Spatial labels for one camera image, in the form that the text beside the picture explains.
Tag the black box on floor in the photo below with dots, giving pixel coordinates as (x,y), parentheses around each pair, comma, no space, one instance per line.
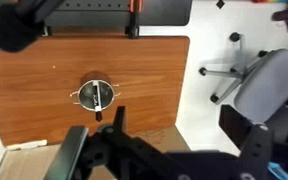
(234,126)

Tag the small blue object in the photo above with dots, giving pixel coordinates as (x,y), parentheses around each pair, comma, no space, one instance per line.
(279,171)

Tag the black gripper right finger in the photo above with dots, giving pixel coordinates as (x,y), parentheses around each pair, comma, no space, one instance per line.
(259,150)

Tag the white tape strip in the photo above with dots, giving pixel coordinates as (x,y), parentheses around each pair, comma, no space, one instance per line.
(27,145)

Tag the white marker with black cap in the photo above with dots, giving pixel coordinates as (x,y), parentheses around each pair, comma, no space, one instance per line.
(96,98)

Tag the black perforated breadboard table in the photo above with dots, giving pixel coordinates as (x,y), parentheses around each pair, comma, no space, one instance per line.
(94,15)

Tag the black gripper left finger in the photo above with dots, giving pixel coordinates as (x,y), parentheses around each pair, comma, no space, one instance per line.
(69,156)

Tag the brown cardboard sheet, orange print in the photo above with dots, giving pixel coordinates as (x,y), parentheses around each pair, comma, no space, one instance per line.
(24,163)

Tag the grey office chair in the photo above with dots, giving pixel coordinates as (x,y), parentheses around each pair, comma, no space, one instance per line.
(270,83)

